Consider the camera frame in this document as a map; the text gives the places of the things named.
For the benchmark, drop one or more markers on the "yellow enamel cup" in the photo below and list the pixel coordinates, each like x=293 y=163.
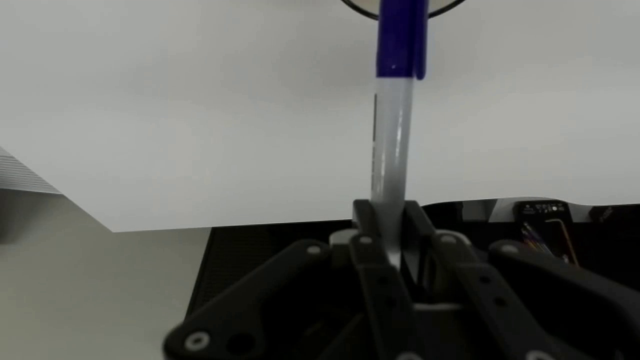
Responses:
x=375 y=9

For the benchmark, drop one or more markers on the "white marker pen blue cap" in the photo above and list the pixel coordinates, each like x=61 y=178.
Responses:
x=401 y=60

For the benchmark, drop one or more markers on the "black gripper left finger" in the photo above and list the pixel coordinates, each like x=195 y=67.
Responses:
x=310 y=301

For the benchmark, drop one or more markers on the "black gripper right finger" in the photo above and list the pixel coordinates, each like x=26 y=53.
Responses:
x=512 y=302

